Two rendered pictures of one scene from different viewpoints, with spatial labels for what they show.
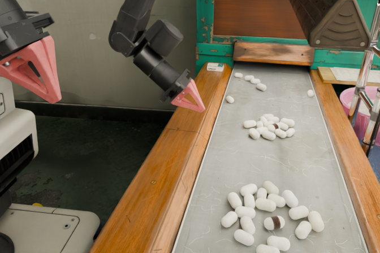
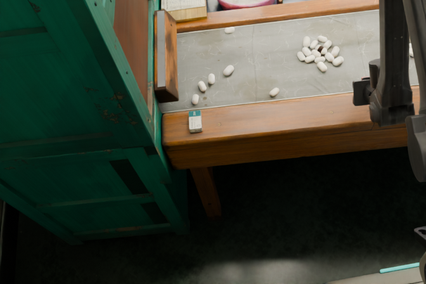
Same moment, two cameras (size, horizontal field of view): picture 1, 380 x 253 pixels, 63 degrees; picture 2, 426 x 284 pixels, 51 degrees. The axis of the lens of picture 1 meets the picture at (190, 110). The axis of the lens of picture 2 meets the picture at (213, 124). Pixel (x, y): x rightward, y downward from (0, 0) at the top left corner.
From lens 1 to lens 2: 147 cm
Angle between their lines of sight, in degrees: 71
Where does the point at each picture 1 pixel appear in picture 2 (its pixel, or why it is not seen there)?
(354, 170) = (366, 2)
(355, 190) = not seen: hidden behind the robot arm
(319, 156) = (343, 22)
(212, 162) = not seen: hidden behind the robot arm
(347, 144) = (333, 4)
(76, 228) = not seen: outside the picture
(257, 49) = (170, 66)
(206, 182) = (414, 78)
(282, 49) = (168, 40)
